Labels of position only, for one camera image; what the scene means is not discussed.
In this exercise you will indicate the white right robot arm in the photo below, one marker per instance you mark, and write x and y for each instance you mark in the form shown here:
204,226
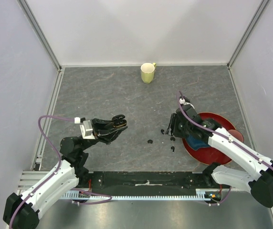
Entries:
257,175

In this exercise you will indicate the aluminium frame post right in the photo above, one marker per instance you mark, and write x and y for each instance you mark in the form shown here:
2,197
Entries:
247,33

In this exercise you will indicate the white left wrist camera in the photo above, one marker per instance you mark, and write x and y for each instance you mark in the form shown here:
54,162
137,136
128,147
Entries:
86,128

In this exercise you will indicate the aluminium frame post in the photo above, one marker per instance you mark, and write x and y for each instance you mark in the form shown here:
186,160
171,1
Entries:
39,32
247,33

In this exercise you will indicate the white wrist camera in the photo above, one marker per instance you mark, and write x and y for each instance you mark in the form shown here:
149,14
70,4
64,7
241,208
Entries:
185,103
86,128

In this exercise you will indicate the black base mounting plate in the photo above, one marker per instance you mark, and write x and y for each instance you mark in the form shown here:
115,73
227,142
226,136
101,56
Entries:
159,183

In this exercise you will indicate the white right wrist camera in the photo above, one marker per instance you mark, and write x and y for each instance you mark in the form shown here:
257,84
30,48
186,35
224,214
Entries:
185,103

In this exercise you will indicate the black case with gold line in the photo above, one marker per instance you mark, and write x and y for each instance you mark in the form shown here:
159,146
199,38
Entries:
119,121

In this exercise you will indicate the blue leaf-shaped dish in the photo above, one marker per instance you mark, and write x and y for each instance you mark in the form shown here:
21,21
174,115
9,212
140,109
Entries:
195,144

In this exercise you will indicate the aluminium frame post left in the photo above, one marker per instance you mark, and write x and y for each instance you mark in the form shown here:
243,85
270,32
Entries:
39,32

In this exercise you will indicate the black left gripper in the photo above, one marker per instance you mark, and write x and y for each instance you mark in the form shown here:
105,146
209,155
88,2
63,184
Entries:
100,127

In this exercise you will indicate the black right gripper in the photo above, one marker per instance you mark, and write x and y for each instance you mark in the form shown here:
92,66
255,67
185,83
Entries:
172,129

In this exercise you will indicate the pale green mug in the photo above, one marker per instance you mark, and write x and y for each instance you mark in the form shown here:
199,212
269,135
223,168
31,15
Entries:
147,72

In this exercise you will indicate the red round plate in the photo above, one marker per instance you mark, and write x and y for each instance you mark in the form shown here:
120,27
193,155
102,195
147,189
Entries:
208,155

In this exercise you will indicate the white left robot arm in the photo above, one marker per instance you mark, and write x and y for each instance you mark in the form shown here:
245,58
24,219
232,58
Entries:
25,210

